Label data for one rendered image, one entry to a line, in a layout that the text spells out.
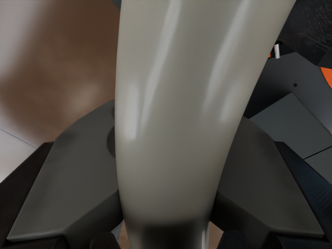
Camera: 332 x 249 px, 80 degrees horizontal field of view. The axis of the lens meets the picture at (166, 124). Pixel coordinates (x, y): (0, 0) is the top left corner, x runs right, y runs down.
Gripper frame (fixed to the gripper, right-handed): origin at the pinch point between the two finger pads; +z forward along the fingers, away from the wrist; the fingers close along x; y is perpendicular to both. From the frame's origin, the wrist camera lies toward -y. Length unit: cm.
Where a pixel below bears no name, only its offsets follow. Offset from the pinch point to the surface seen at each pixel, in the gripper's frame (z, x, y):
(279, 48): 86, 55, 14
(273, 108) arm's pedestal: 88, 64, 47
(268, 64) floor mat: 90, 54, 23
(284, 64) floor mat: 89, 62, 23
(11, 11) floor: 98, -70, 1
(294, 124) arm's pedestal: 70, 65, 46
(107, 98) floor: 100, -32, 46
